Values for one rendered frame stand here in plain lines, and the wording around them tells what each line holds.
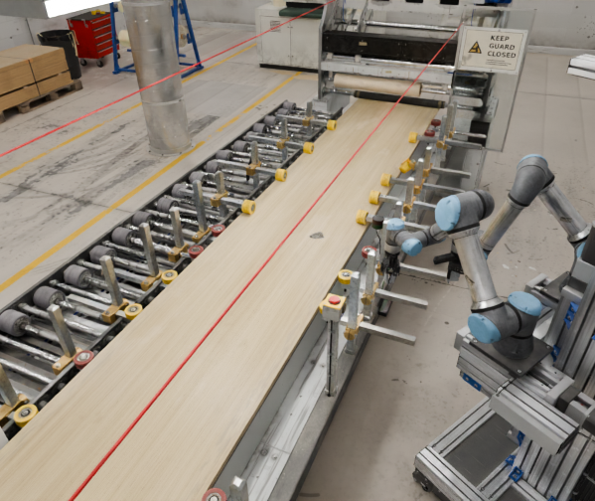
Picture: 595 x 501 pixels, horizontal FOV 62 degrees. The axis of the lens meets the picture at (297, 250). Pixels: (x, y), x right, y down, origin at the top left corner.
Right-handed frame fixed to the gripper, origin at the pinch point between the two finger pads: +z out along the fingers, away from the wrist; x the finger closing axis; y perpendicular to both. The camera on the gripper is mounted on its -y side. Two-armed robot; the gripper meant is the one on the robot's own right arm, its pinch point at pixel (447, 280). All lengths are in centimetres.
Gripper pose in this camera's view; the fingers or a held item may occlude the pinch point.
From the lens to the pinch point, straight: 269.8
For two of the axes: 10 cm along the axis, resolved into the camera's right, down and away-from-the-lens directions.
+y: 9.1, 2.3, -3.4
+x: 4.1, -5.4, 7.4
